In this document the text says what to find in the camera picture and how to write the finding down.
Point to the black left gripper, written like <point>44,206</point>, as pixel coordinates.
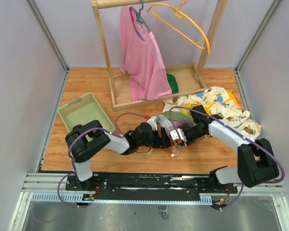
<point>164,142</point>

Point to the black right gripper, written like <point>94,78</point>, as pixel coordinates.
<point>188,141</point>

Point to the pink t-shirt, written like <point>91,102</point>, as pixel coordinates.
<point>142,61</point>

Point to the cartoon print children's garment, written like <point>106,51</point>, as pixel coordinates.
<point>222,102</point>

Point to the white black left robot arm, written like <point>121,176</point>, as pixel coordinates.
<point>85,141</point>

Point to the light green plastic basket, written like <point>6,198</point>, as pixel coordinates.
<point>83,110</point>

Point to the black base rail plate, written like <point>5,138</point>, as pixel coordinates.
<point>107,181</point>

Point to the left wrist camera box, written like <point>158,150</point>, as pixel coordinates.
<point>156,121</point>

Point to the grey clothes hanger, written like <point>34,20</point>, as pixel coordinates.
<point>140,26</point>

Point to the purple plush eggplant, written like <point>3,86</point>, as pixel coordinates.
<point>184,124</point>

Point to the green plush vegetable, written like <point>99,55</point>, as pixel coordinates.
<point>178,116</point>

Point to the clear zip top bag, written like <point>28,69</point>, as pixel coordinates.
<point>176,148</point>

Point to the wooden clothes rack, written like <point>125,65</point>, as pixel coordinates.
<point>188,76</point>

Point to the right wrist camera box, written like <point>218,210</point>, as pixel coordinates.
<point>178,136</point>

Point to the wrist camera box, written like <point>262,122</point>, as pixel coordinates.
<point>156,121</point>
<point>178,136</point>

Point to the green cloth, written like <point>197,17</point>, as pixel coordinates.
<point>172,83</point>

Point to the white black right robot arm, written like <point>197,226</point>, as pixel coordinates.
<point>255,164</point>

